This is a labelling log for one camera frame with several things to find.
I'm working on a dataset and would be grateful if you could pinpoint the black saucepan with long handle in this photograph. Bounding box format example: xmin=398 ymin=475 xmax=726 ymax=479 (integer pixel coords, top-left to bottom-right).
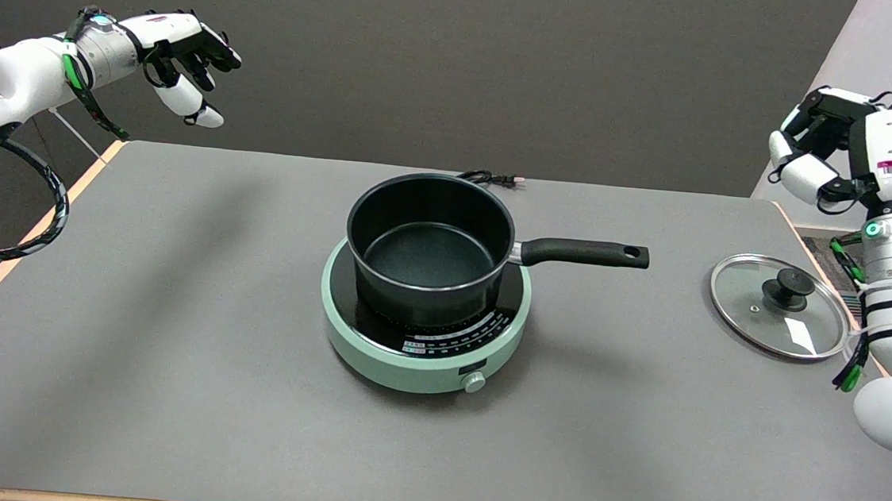
xmin=338 ymin=167 xmax=656 ymax=348

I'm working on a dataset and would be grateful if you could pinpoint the green black right arm cable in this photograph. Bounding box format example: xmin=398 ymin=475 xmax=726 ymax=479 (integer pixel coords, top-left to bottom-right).
xmin=817 ymin=231 xmax=879 ymax=395

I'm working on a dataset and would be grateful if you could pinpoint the glass pot lid black knob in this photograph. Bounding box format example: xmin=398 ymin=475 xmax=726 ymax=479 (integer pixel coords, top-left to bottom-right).
xmin=705 ymin=250 xmax=858 ymax=365

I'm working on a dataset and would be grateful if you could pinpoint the mint green induction cooker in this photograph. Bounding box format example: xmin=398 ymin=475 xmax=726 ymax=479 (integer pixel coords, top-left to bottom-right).
xmin=313 ymin=235 xmax=536 ymax=403

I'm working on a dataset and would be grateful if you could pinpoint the green black arm cable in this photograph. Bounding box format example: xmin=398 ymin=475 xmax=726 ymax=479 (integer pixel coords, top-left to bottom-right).
xmin=817 ymin=231 xmax=879 ymax=395
xmin=56 ymin=4 xmax=141 ymax=141

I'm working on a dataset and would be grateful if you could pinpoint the green black left arm cable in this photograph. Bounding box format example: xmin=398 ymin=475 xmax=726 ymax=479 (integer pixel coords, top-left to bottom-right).
xmin=56 ymin=4 xmax=141 ymax=141

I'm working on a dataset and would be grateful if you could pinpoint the grey table mat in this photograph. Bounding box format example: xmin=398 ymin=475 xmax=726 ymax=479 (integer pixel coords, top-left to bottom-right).
xmin=0 ymin=129 xmax=892 ymax=501

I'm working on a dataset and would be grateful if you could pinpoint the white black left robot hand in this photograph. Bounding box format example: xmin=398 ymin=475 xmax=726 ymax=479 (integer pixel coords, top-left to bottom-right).
xmin=131 ymin=5 xmax=247 ymax=131

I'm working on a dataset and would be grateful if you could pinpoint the black power cord with plug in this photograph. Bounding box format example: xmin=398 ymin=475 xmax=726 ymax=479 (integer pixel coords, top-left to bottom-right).
xmin=456 ymin=168 xmax=527 ymax=191

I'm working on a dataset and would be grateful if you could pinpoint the thick black braided cable loop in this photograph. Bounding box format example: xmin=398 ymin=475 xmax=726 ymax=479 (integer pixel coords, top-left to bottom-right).
xmin=0 ymin=137 xmax=75 ymax=271

